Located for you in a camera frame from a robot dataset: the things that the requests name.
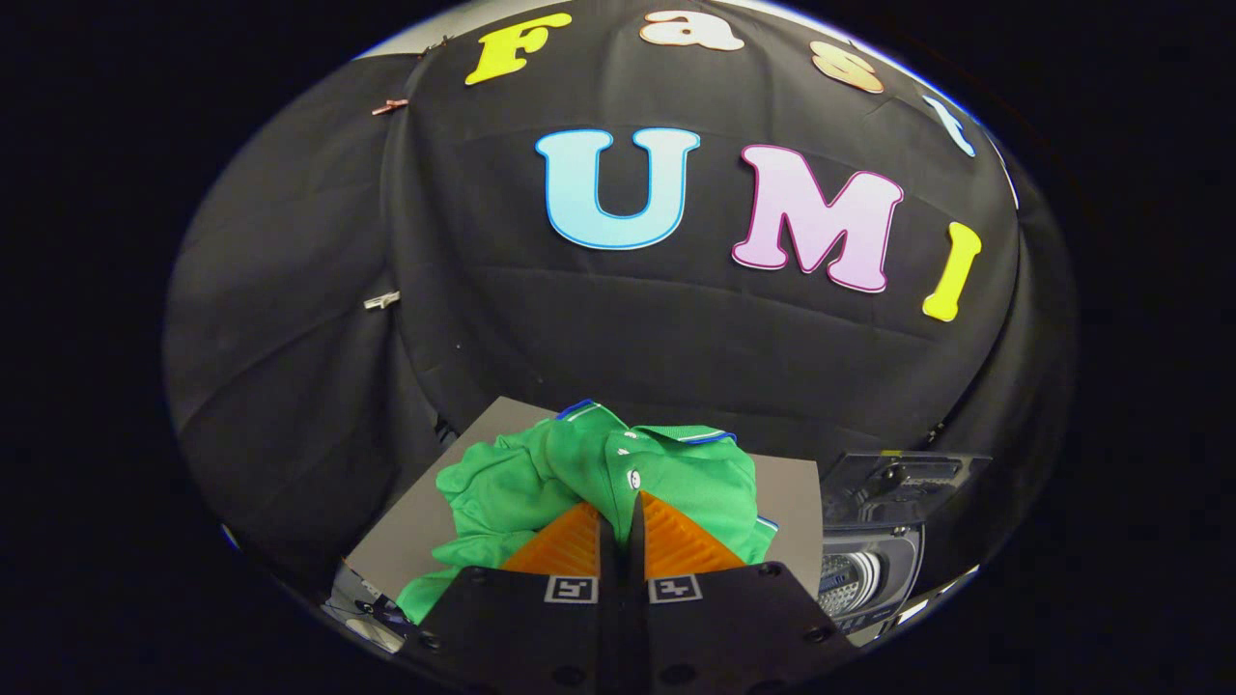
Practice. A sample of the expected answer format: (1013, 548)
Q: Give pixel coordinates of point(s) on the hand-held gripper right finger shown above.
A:
(634, 560)

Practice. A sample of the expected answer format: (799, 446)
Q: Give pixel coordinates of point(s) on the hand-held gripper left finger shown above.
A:
(608, 560)

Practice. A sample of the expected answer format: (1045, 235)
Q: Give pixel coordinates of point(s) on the green polo shirt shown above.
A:
(521, 483)

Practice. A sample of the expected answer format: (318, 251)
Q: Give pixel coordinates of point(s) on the grey stand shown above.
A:
(782, 502)

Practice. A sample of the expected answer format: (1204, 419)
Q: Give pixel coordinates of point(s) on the black backdrop cloth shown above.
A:
(676, 338)

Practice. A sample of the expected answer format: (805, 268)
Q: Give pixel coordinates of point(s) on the small white clip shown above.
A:
(381, 300)

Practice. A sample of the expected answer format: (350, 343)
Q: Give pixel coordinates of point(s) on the small orange clip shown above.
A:
(391, 105)

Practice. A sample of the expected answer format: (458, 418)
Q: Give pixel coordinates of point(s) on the row of black clips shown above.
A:
(436, 44)

